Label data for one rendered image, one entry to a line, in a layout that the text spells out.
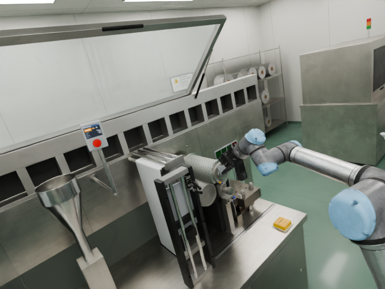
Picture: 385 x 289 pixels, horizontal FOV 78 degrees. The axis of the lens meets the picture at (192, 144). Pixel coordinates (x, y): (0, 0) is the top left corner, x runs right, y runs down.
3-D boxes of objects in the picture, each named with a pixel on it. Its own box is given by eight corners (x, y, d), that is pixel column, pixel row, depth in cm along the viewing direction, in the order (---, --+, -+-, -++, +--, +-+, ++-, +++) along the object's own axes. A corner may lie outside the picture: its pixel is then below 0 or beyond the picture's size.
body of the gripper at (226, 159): (227, 153, 122) (238, 141, 113) (237, 167, 120) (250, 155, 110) (216, 159, 118) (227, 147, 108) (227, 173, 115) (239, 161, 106)
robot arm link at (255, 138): (258, 145, 93) (247, 128, 96) (243, 158, 102) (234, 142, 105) (271, 141, 97) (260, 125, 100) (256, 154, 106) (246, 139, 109)
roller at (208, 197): (202, 210, 122) (197, 190, 119) (174, 196, 142) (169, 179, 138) (218, 199, 129) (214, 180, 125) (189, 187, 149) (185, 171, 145)
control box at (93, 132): (89, 153, 85) (79, 127, 82) (89, 149, 90) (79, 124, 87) (109, 147, 87) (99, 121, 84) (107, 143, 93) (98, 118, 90)
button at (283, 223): (285, 231, 126) (284, 227, 125) (273, 226, 131) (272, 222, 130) (291, 223, 130) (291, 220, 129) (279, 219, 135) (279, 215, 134)
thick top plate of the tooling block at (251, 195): (245, 209, 140) (244, 200, 138) (201, 191, 170) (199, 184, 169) (261, 195, 149) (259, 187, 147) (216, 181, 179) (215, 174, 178)
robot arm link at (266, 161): (289, 163, 95) (274, 140, 99) (267, 172, 91) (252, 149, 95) (280, 170, 102) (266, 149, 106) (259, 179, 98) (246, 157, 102)
